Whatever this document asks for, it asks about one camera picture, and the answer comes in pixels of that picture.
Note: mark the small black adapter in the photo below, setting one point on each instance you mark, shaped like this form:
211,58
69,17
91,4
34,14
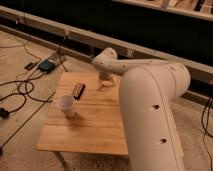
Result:
30,66

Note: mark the wooden table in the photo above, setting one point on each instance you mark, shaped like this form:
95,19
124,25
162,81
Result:
96,126

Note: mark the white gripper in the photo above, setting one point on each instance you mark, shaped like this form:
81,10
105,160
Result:
105,76

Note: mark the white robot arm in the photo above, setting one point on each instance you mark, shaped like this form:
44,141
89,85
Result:
146,87

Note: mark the dark rectangular block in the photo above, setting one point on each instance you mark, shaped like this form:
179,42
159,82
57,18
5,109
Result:
78,90

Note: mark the black plug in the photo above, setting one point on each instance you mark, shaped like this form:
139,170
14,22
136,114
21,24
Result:
4,113

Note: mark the blue electronics box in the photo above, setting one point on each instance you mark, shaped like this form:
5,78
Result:
46,66

